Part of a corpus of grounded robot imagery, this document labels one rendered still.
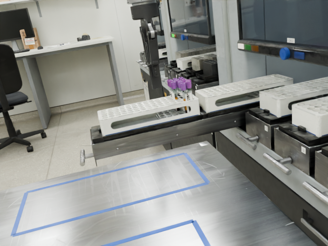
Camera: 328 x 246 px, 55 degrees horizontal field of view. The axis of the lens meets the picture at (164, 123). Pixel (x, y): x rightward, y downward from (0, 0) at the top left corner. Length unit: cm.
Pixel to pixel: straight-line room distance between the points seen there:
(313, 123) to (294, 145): 7
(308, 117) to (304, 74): 49
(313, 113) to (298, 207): 24
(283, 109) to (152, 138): 37
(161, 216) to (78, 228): 13
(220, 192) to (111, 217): 19
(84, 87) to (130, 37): 93
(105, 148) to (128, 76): 363
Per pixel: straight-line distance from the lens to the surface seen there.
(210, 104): 95
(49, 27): 442
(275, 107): 89
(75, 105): 454
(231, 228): 49
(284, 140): 82
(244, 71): 113
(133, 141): 91
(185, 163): 67
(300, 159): 78
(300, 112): 80
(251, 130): 96
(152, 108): 91
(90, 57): 443
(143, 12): 88
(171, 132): 92
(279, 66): 119
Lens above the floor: 113
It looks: 20 degrees down
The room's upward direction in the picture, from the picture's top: 9 degrees counter-clockwise
